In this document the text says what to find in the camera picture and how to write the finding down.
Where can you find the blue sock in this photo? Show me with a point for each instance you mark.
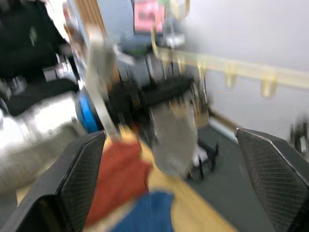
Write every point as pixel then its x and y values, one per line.
pixel 149 212

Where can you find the black office chair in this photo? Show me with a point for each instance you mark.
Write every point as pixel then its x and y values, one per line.
pixel 166 91

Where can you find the red sock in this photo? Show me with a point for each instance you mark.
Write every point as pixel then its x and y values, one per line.
pixel 120 174

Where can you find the grey sock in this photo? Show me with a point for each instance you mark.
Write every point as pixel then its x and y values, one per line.
pixel 175 142

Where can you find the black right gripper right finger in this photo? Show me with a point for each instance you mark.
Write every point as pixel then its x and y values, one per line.
pixel 272 174

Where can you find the pink monitor screen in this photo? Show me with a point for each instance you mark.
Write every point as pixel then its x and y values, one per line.
pixel 147 15

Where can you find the yellow clip hanger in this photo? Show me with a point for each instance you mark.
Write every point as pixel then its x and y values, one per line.
pixel 229 67

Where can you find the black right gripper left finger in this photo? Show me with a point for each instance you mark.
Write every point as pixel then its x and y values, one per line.
pixel 72 183

